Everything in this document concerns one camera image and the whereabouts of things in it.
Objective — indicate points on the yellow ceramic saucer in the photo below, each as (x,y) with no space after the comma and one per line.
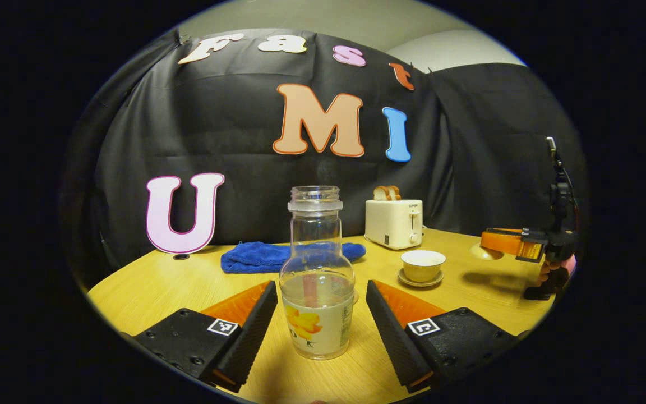
(419,283)

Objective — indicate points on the clear plastic water bottle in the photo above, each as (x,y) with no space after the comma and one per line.
(316,328)

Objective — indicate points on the cream white toaster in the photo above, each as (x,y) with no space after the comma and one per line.
(393,224)

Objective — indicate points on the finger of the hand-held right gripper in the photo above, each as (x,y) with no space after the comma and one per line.
(502,242)

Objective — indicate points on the toast slice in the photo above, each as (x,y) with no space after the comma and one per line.
(395,193)
(380,194)

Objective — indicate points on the yellow teacup lid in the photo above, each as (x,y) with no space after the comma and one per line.
(483,253)

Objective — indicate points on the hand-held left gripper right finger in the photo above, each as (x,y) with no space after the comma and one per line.
(391,342)

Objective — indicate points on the blue towel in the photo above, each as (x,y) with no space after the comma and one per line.
(250,258)

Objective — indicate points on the yellow ceramic teacup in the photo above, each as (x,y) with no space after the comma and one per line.
(423,266)

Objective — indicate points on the black backdrop cloth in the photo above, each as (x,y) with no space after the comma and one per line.
(244,140)

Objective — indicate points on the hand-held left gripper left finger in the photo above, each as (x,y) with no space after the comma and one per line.
(247,342)

